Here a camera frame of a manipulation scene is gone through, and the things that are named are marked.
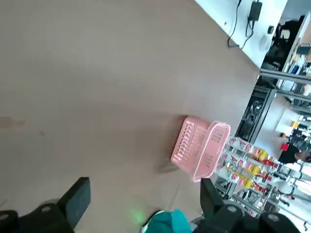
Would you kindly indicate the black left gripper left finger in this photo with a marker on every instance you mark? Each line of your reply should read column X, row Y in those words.
column 60, row 213

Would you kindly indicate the aluminium frame post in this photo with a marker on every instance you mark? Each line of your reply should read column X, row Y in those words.
column 284, row 75

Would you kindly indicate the pink capped white bottle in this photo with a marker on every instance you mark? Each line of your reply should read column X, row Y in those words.
column 235, row 163
column 235, row 178
column 240, row 143

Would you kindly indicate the pink plastic basket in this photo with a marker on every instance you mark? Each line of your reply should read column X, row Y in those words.
column 187, row 145

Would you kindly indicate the black power adapter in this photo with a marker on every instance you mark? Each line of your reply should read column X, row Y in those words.
column 255, row 9

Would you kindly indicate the yellow drink bottle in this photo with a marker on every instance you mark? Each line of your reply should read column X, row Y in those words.
column 260, row 154
column 247, row 183
column 253, row 168

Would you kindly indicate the person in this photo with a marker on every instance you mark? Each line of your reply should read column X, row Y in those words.
column 289, row 155

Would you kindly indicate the teal snack packet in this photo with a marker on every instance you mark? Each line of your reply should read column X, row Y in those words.
column 170, row 223

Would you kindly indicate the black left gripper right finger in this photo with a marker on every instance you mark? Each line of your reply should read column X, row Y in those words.
column 226, row 218

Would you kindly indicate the clear acrylic bottle rack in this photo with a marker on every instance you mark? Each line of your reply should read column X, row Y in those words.
column 219, row 170

